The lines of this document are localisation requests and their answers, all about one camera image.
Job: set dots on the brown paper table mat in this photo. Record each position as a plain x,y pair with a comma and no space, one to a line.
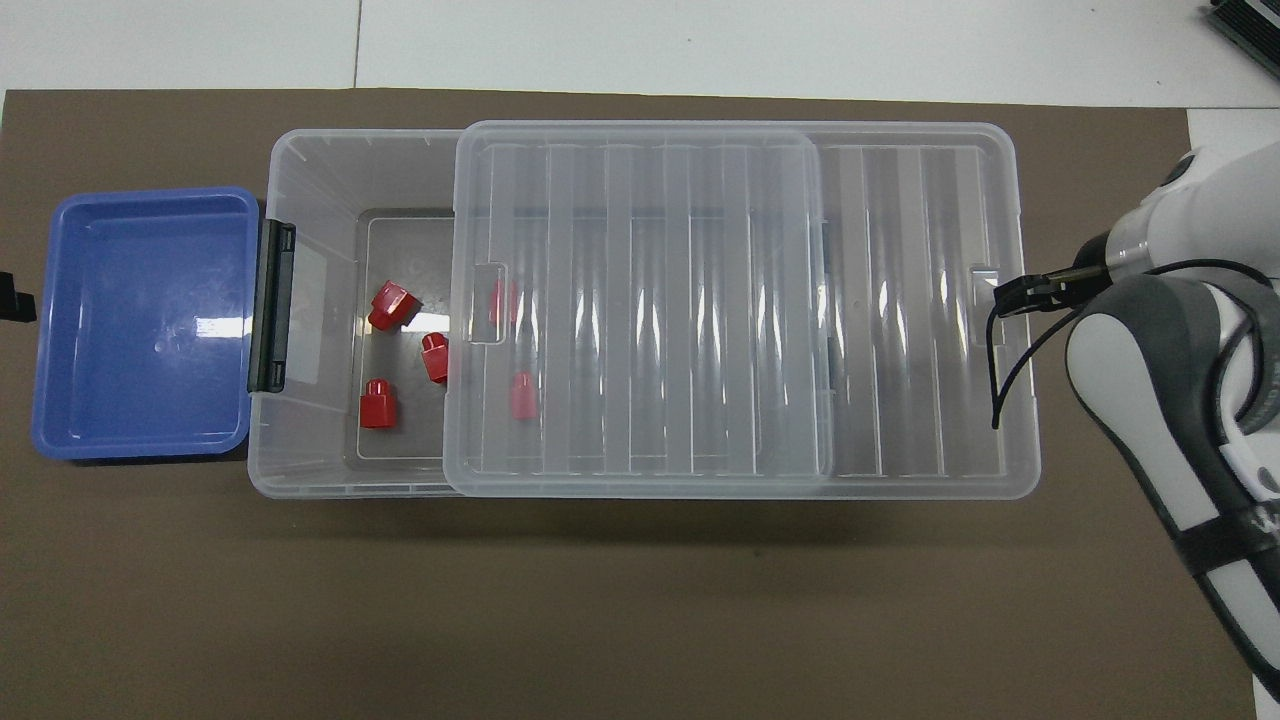
640,600

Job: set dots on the clear ribbed plastic box lid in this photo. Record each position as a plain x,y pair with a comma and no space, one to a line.
900,300

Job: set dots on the clear plastic storage box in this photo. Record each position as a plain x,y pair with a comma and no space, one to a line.
320,200

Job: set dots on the red plastic block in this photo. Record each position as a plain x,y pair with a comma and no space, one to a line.
379,405
503,300
392,305
522,396
435,357

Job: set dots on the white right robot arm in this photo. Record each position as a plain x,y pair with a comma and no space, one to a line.
1180,400

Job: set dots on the black finned metal device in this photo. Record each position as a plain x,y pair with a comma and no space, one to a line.
1250,25

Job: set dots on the blue plastic tray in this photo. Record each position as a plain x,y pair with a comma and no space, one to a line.
120,400

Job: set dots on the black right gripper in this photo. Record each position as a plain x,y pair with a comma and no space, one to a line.
1092,262

